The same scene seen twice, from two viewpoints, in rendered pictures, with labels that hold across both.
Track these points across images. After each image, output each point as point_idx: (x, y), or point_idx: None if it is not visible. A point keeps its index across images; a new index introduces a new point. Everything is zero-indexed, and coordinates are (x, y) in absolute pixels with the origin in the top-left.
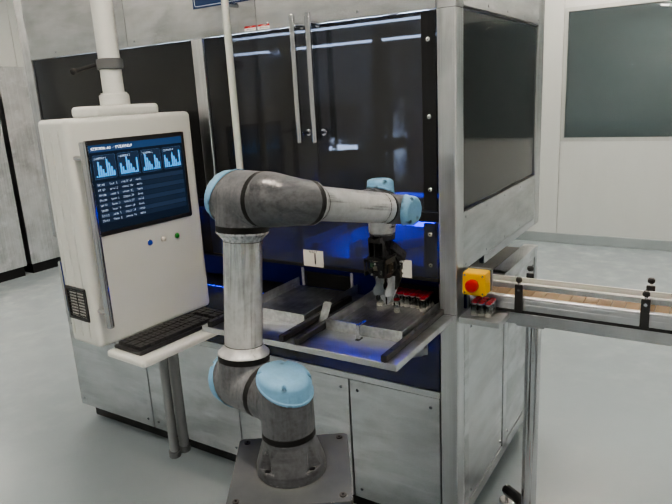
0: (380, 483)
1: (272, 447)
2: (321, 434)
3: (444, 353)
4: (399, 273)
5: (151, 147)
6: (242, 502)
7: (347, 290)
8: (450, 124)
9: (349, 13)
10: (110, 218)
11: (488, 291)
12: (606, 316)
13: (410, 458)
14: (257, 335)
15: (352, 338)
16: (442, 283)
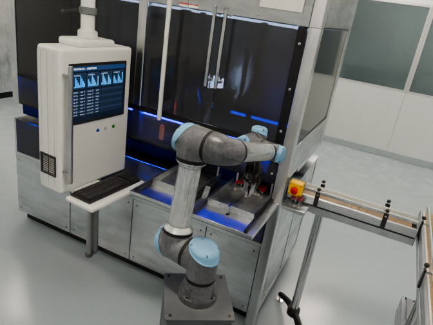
0: None
1: (192, 286)
2: None
3: (269, 223)
4: (259, 182)
5: (107, 69)
6: (174, 315)
7: (216, 177)
8: (301, 97)
9: (252, 14)
10: (77, 114)
11: (301, 194)
12: (363, 218)
13: (235, 275)
14: (189, 220)
15: (223, 213)
16: (276, 185)
